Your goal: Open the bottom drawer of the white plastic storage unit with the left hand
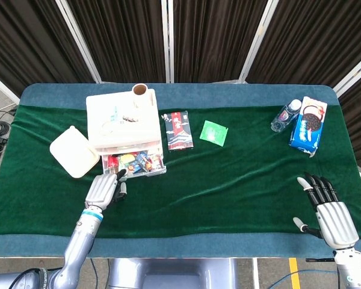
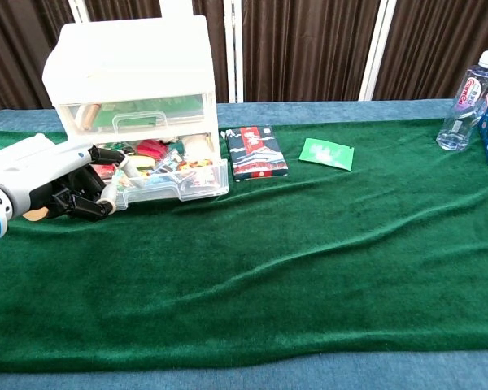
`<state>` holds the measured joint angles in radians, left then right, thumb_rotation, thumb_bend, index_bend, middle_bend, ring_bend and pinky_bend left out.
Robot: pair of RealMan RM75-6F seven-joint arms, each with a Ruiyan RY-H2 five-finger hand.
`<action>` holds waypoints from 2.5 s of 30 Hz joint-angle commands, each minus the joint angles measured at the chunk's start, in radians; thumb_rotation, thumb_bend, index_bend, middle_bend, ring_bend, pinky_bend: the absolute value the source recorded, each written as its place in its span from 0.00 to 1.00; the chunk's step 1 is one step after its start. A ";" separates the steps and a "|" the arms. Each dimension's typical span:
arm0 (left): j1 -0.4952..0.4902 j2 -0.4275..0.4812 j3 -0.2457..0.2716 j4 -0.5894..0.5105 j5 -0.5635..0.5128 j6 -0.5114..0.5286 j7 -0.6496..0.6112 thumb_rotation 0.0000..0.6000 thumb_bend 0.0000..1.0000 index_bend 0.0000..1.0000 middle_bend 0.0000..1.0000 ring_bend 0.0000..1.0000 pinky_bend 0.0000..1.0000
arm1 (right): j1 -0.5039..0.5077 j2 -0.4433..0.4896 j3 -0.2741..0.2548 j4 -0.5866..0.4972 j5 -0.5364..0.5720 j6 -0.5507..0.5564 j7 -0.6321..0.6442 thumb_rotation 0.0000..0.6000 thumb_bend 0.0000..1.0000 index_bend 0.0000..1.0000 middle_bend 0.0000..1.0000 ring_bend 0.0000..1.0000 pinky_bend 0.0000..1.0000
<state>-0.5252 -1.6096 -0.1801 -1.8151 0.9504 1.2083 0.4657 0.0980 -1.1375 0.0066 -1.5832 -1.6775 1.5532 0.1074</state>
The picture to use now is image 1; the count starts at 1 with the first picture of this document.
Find blue cookie box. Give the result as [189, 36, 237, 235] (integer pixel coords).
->
[289, 96, 329, 158]

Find green velvet cloth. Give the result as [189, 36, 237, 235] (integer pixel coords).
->
[0, 104, 361, 241]

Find white square plastic lid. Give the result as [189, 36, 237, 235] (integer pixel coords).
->
[49, 125, 100, 179]

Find red snack packet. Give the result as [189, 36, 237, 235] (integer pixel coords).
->
[107, 154, 119, 173]

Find blue table cover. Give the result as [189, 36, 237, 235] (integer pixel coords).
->
[0, 83, 361, 259]

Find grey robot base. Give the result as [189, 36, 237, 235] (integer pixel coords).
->
[106, 258, 238, 289]

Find dark blue red box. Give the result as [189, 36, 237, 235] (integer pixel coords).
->
[161, 110, 195, 151]

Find green sachet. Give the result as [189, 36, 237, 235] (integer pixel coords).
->
[199, 119, 229, 148]

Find yellow snack packet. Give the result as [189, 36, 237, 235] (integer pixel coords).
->
[120, 153, 134, 169]

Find clear water bottle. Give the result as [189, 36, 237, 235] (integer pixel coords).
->
[270, 99, 303, 133]

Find clear drawer with snacks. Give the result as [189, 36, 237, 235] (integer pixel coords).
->
[101, 149, 167, 177]

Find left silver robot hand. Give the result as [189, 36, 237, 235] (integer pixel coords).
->
[84, 168, 129, 211]

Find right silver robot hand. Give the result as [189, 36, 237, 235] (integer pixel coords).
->
[292, 172, 360, 250]

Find blue snack packet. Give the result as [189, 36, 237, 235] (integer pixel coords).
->
[135, 152, 149, 173]

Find white drawer storage box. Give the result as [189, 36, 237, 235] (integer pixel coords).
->
[85, 88, 163, 157]

